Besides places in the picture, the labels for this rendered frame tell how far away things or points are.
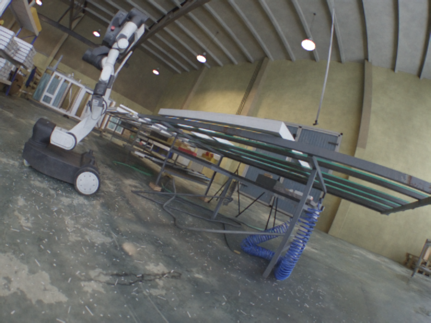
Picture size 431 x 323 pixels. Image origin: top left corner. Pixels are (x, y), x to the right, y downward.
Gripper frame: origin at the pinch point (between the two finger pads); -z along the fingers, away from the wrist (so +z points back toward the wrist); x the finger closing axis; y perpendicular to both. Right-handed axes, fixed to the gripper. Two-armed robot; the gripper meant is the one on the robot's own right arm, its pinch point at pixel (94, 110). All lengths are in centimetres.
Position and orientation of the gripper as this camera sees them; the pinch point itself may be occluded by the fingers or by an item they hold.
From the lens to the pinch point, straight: 130.6
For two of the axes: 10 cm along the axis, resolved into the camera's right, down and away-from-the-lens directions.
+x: 7.2, 1.3, 6.8
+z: 2.6, -9.6, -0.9
